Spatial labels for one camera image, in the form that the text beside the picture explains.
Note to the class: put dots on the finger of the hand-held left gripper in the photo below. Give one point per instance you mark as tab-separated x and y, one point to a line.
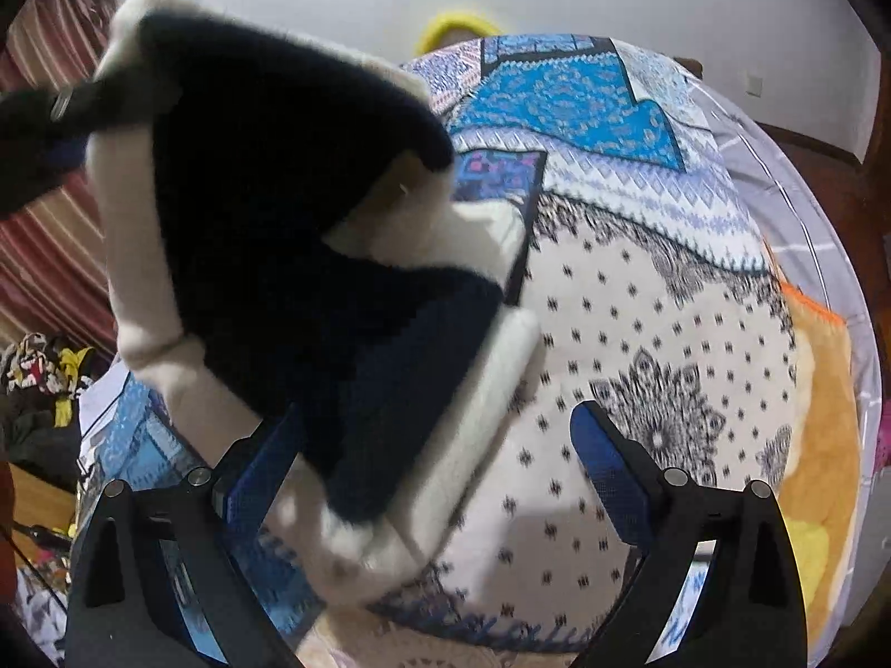
35	174
104	104

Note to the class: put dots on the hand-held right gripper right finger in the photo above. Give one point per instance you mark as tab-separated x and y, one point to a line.
612	473

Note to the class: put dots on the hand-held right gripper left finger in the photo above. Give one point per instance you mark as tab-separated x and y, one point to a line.
261	487

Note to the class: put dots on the cream and navy knit sweater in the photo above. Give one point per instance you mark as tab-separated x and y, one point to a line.
278	223

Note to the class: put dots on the pile of colourful clothes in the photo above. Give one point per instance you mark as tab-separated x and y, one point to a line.
42	390

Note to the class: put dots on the red striped curtain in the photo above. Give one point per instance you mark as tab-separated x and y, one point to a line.
56	236

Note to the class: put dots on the blue patterned patchwork blanket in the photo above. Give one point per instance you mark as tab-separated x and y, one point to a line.
626	292

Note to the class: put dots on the orange and yellow fleece blanket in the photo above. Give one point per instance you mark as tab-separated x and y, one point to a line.
821	396

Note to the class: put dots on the grey checked bed sheet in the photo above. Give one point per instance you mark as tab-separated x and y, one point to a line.
800	188

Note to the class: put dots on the yellow curved object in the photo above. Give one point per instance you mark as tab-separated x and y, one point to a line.
452	24

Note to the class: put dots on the wooden bed post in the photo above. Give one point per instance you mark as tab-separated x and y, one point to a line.
690	67

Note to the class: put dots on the white wall socket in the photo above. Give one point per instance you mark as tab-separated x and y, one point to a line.
752	82

